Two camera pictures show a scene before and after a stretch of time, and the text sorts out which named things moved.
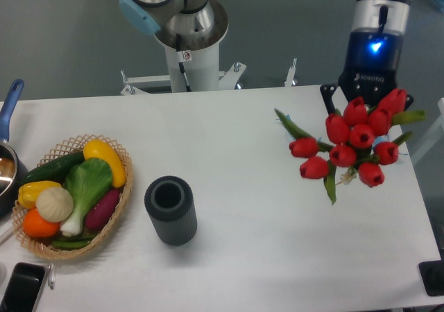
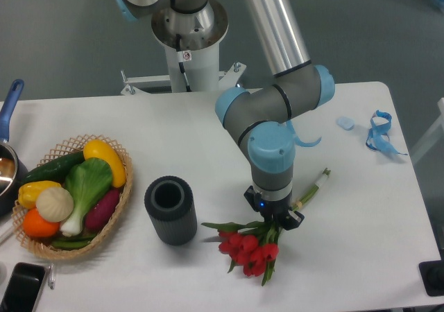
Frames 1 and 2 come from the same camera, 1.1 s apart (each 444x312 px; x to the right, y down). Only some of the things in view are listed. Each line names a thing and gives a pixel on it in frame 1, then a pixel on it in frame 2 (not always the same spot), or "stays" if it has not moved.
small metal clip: (51, 276) stays
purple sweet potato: (98, 213) stays
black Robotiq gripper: (372, 64) -> (275, 211)
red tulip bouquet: (356, 143) -> (253, 245)
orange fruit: (37, 226) stays
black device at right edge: (432, 274) stays
